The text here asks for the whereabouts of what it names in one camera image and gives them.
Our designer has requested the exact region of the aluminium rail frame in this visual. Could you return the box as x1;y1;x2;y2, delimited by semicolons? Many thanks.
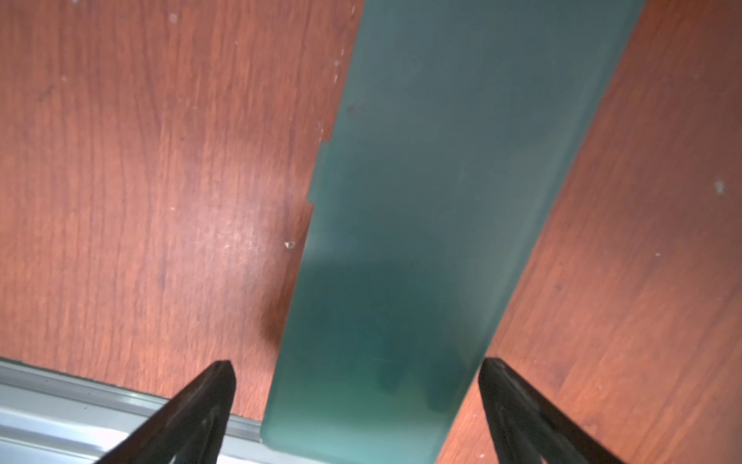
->
1;360;302;463

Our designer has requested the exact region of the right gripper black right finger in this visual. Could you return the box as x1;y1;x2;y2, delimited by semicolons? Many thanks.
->
477;358;621;463

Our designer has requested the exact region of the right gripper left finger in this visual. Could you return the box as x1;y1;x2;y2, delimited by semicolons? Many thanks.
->
99;361;236;463

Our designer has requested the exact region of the dark green pencil case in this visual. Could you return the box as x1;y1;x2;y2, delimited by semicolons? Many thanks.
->
261;1;643;463

